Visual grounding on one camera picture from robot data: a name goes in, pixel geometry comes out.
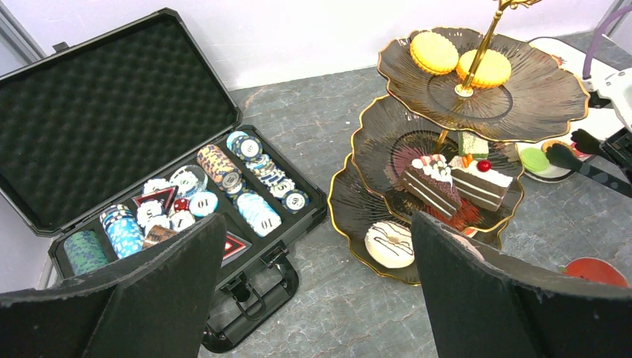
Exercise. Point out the red strawberry toy tart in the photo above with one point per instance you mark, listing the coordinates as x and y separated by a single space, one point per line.
468 215

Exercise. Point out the black poker chip case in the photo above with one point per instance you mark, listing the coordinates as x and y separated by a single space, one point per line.
87 126

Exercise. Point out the red round coaster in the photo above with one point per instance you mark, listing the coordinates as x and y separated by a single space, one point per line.
594 270

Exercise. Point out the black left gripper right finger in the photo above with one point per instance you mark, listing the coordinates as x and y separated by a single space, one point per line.
483 303

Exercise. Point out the three-tier black gold cake stand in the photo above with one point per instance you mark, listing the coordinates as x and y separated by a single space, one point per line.
423 114

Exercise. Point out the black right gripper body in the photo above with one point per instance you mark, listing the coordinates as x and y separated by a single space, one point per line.
617 149

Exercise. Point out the red triangle dealer plaque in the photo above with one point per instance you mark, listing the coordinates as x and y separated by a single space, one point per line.
234 247

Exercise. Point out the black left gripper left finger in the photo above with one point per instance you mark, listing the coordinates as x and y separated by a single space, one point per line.
152 304

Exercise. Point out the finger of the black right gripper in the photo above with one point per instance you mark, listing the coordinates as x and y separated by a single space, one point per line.
564 158
586 143

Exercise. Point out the green toy cake roll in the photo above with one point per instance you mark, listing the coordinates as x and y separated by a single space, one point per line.
469 143

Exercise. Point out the chocolate cake slice toy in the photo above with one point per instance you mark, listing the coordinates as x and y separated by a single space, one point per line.
429 178

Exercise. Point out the white chocolate striped toy donut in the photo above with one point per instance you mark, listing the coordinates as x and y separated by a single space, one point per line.
390 244

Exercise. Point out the strawberry layer cake slice toy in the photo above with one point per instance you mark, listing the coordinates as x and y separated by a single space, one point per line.
477 182

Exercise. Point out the orange toy macaron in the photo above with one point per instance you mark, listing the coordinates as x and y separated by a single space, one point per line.
549 143
494 69
433 53

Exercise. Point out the green toy macaron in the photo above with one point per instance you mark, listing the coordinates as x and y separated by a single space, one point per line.
534 159

